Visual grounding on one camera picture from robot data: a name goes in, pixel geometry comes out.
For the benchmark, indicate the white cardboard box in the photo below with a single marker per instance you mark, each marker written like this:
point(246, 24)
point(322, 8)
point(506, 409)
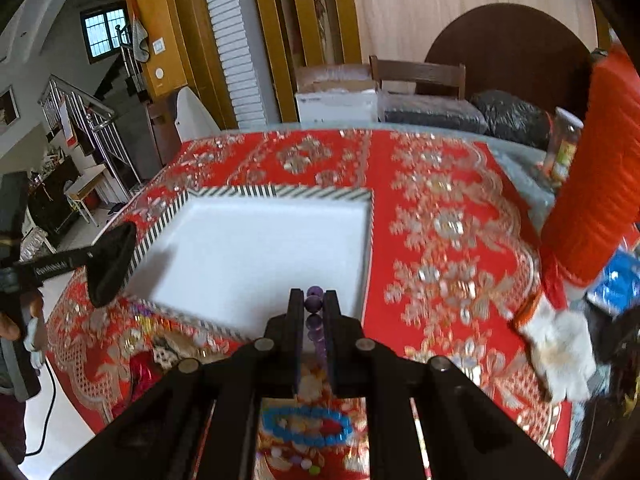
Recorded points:
point(338, 101)

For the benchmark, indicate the metal stair railing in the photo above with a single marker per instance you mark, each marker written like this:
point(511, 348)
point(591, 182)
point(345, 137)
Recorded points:
point(97, 121)

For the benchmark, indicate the white folded board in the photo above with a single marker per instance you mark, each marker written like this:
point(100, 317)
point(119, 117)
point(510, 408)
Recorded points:
point(193, 120)

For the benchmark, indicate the blue plastic bag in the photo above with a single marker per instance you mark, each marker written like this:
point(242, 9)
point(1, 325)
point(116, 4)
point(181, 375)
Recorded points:
point(617, 287)

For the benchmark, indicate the dark wooden chair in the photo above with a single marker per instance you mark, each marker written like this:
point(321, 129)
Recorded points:
point(420, 74)

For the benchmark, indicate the round dark wooden tabletop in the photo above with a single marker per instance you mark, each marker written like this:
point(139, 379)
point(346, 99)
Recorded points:
point(519, 50)

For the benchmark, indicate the black plastic-wrapped package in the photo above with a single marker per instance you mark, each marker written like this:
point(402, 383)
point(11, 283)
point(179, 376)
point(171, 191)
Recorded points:
point(430, 111)

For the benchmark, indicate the red floral gold tablecloth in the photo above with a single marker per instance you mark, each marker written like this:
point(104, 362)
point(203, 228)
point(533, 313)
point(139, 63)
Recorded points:
point(453, 260)

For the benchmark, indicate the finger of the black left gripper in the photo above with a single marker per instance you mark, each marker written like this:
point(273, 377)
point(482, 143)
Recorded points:
point(108, 265)

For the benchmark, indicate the black garbage bag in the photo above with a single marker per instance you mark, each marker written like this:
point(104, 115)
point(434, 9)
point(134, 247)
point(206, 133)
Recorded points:
point(512, 119)

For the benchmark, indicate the striped white tray box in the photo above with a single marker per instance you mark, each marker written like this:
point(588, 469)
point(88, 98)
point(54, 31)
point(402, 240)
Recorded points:
point(226, 258)

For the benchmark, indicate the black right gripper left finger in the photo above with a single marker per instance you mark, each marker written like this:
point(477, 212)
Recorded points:
point(199, 418)

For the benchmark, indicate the person's left hand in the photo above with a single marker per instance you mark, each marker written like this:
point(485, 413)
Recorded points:
point(22, 323)

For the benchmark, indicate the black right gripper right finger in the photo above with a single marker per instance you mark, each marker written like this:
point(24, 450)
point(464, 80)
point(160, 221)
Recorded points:
point(425, 420)

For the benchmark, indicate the white work glove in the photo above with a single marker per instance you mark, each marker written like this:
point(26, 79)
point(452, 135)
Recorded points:
point(560, 348)

